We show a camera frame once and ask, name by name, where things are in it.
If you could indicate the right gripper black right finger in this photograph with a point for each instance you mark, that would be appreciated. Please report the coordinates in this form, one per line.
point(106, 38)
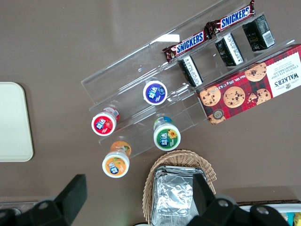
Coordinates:
point(211, 212)

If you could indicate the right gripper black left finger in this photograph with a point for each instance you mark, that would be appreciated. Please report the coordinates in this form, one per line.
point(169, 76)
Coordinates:
point(70, 195)

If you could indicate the white rectangular snack tray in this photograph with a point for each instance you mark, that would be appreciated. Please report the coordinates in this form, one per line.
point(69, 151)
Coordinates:
point(270, 205)

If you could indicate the oval light wicker basket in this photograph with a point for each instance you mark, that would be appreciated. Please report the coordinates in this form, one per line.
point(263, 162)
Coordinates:
point(178, 156)

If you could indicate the beige plastic tray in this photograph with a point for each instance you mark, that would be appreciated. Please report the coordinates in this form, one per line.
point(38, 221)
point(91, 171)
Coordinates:
point(14, 122)

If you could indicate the stack of aluminium foil trays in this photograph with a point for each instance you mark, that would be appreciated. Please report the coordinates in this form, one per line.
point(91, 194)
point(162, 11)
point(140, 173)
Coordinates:
point(171, 200)

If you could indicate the orange lid gum bottle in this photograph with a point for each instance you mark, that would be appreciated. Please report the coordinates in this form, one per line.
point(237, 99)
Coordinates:
point(115, 164)

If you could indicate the red lid gum bottle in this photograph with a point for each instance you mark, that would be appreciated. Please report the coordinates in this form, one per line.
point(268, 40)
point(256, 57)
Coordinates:
point(103, 123)

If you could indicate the teal snack packet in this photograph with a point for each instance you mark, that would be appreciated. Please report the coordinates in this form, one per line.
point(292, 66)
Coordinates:
point(291, 220)

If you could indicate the green lid gum bottle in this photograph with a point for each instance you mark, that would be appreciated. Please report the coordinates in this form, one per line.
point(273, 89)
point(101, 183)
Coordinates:
point(167, 137)

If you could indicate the yellow snack packet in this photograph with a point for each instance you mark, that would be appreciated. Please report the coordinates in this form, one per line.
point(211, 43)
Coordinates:
point(298, 220)

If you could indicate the red tartan Walkers cookie box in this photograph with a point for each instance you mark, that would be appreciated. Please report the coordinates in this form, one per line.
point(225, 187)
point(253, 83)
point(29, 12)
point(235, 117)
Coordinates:
point(247, 94)

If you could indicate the purple lid gum bottle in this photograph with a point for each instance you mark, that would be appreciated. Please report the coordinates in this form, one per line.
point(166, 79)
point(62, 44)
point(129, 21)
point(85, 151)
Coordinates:
point(154, 92)

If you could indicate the clear acrylic stepped display stand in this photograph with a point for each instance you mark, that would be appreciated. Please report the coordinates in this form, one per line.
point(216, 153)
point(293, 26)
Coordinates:
point(131, 77)

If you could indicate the small black chocolate box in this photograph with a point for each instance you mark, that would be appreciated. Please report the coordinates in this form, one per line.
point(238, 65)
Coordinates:
point(190, 70)
point(258, 33)
point(229, 49)

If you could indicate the Snickers chocolate bar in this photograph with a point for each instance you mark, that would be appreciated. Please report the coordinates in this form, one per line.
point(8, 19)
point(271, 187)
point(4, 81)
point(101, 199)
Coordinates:
point(235, 17)
point(190, 42)

